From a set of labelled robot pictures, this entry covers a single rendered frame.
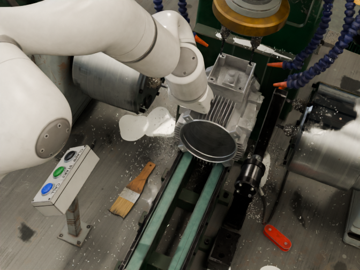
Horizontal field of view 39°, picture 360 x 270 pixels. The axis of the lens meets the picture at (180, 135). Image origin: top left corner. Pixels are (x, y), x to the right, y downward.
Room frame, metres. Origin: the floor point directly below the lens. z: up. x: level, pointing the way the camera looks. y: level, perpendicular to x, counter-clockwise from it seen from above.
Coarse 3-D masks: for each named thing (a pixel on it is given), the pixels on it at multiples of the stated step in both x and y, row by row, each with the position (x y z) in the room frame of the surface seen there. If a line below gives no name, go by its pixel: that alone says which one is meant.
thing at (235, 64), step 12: (216, 60) 1.00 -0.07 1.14; (228, 60) 1.03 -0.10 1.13; (240, 60) 1.02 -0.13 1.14; (216, 72) 0.99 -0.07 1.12; (228, 72) 0.98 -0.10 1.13; (240, 72) 1.00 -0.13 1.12; (252, 72) 0.98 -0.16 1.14; (216, 84) 0.91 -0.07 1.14; (228, 84) 0.94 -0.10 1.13; (240, 84) 0.96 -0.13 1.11; (216, 96) 0.91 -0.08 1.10; (228, 96) 0.90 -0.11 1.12; (240, 96) 0.90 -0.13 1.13; (240, 108) 0.90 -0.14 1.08
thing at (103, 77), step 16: (80, 64) 0.97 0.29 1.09; (96, 64) 0.96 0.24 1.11; (112, 64) 0.95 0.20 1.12; (80, 80) 0.95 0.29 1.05; (96, 80) 0.94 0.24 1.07; (112, 80) 0.93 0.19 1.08; (128, 80) 0.93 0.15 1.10; (144, 80) 0.94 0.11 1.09; (160, 80) 0.97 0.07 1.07; (96, 96) 0.94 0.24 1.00; (112, 96) 0.92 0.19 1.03; (128, 96) 0.91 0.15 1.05; (144, 96) 0.95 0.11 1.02; (144, 112) 0.94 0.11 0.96
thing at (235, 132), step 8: (208, 72) 1.02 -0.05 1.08; (256, 80) 1.01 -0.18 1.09; (256, 88) 0.99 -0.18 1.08; (184, 112) 0.86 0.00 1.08; (192, 112) 0.86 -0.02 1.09; (192, 120) 0.84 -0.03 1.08; (232, 128) 0.83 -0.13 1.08; (240, 128) 0.83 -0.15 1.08; (232, 136) 0.82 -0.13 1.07; (240, 136) 0.81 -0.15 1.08; (232, 160) 0.83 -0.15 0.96
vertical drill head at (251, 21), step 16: (224, 0) 1.00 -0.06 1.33; (240, 0) 0.97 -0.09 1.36; (256, 0) 0.96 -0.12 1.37; (272, 0) 0.99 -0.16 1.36; (224, 16) 0.94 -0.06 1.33; (240, 16) 0.94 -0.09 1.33; (256, 16) 0.94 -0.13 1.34; (272, 16) 0.96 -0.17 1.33; (224, 32) 0.96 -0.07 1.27; (240, 32) 0.92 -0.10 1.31; (256, 32) 0.92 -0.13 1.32; (272, 32) 0.94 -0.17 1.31; (256, 48) 0.95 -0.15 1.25
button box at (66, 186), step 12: (84, 156) 0.68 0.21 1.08; (96, 156) 0.70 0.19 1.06; (72, 168) 0.64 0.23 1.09; (84, 168) 0.66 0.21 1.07; (48, 180) 0.62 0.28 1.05; (60, 180) 0.61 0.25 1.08; (72, 180) 0.62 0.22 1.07; (84, 180) 0.63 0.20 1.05; (48, 192) 0.57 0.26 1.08; (60, 192) 0.58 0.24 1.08; (72, 192) 0.59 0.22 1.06; (36, 204) 0.56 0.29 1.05; (48, 204) 0.55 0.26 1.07; (60, 204) 0.55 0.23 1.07
